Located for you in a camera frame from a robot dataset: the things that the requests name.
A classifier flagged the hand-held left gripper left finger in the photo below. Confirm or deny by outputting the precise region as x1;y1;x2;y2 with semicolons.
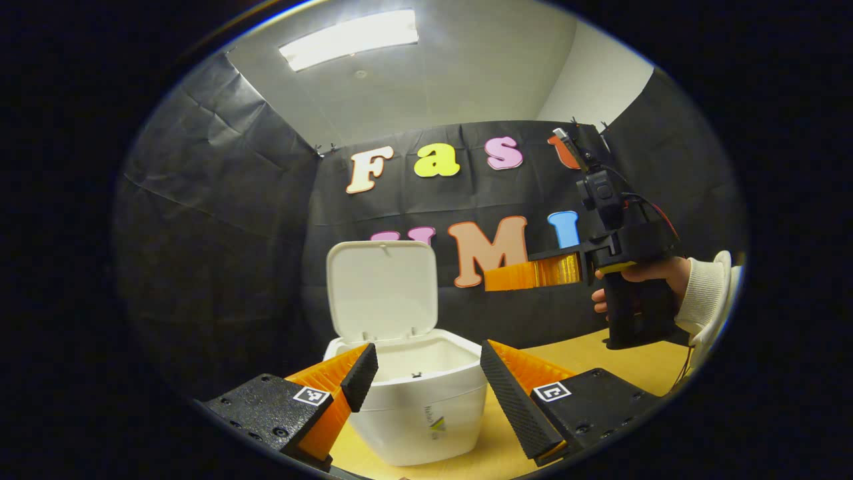
193;343;379;471

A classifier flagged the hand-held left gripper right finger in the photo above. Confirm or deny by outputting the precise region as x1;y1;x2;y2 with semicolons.
480;339;664;467

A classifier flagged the white desktop garbage bin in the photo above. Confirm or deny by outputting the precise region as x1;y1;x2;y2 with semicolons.
323;240;488;467

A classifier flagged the wooden desktop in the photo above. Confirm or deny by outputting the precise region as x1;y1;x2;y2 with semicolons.
330;328;700;480

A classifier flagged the black backdrop cloth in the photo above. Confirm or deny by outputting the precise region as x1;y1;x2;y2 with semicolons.
113;53;747;401

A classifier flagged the ceiling light panel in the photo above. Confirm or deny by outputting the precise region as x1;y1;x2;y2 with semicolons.
278;9;419;73

